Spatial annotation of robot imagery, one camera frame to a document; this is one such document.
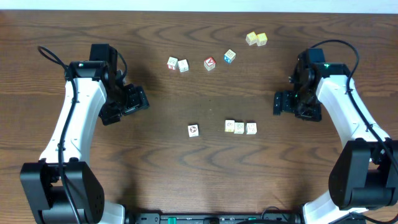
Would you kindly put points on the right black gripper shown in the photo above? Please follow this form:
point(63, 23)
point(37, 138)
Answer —
point(283, 103)

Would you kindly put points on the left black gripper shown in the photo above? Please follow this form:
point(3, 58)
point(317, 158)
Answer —
point(137, 98)

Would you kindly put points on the white block dragonfly picture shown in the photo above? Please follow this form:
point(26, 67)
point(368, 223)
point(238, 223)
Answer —
point(251, 128)

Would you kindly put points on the white block soccer ball picture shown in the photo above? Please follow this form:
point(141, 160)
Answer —
point(193, 130)

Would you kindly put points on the white block red edge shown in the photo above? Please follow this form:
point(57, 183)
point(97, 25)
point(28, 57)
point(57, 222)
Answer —
point(239, 128)

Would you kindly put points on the green edged alphabet block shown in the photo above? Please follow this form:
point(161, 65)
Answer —
point(229, 126)

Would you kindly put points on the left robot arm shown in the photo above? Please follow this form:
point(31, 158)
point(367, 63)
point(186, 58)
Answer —
point(60, 187)

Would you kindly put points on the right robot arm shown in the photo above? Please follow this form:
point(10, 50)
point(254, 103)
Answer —
point(365, 174)

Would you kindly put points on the white block red side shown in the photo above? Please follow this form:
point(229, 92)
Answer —
point(172, 63)

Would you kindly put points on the white block plain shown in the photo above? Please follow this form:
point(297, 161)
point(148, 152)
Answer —
point(183, 65)

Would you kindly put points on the yellow block right of pair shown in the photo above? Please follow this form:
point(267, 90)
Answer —
point(261, 39)

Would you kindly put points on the yellow block of pair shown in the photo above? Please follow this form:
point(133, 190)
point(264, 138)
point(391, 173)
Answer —
point(251, 38)
point(261, 39)

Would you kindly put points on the red letter A block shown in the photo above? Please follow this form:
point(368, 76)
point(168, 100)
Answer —
point(209, 63)

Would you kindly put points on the yellow block left of pair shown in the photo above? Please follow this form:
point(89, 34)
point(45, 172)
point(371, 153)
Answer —
point(251, 38)

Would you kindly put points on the blue edged alphabet block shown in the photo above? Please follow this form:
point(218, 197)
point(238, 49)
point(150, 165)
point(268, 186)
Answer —
point(229, 56)

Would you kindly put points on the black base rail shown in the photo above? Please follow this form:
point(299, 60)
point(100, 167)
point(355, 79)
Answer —
point(271, 216)

